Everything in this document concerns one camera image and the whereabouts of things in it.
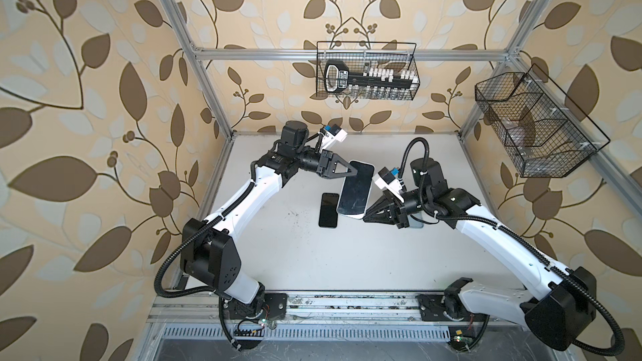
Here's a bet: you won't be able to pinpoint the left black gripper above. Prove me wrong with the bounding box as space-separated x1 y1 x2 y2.
291 149 354 180

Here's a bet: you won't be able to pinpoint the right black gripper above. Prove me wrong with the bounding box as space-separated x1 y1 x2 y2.
362 190 431 229

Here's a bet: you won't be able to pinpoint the black smartphone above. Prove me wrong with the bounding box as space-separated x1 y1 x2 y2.
319 193 339 228
337 160 375 219

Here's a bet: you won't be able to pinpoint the light blue phone case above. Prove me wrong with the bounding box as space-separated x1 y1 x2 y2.
408 215 424 229

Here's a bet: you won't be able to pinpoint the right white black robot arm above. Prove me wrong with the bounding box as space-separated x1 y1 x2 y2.
363 137 625 357

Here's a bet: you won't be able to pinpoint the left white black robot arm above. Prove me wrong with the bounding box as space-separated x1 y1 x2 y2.
154 120 357 322

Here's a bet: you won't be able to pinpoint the black tool with white bits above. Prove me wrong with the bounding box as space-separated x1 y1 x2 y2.
322 60 420 94

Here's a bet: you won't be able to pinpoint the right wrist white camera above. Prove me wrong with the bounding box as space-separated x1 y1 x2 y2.
373 167 405 202

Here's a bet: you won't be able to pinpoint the wrist white camera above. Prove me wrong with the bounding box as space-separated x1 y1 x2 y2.
373 167 405 202
320 124 348 150

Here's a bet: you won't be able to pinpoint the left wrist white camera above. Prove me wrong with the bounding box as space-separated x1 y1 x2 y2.
320 124 348 150

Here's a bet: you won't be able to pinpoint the back wall wire basket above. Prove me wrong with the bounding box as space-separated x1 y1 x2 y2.
315 40 421 101

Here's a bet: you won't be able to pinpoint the wall wire basket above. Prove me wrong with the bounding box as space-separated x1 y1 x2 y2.
475 64 610 178
315 40 421 101

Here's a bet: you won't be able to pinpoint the right wall wire basket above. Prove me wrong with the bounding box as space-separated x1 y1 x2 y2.
475 64 610 178

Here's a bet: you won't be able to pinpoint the aluminium frame bars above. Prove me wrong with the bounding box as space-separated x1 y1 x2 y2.
139 0 642 222

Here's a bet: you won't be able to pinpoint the aluminium front rail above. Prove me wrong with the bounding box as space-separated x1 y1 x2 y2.
148 291 525 343

